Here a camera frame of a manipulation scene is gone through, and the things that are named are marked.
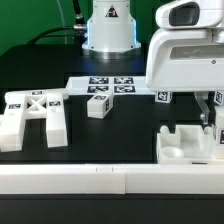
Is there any white chair seat part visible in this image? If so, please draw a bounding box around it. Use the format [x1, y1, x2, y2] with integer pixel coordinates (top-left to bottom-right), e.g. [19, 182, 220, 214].
[156, 125, 224, 165]

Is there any black cable on base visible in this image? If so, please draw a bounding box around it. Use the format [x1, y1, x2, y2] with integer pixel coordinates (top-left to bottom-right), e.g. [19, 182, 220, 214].
[27, 0, 88, 46]

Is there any white tagged cube right edge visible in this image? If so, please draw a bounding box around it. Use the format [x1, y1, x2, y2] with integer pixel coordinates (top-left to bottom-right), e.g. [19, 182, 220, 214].
[214, 91, 224, 106]

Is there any white chair back part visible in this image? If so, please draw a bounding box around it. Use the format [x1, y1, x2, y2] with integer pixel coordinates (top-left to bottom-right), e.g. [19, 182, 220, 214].
[0, 88, 69, 152]

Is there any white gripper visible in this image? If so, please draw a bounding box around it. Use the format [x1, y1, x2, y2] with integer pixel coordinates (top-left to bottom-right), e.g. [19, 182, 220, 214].
[146, 29, 224, 125]

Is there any small white tagged cube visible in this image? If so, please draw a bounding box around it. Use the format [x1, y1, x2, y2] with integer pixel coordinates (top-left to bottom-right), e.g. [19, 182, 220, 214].
[155, 92, 172, 103]

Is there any white front rail wall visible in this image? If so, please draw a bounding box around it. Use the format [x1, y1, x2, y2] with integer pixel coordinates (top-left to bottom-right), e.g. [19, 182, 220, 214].
[0, 164, 224, 194]

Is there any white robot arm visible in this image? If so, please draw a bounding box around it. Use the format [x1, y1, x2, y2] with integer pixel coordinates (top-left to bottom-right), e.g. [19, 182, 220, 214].
[82, 0, 224, 123]

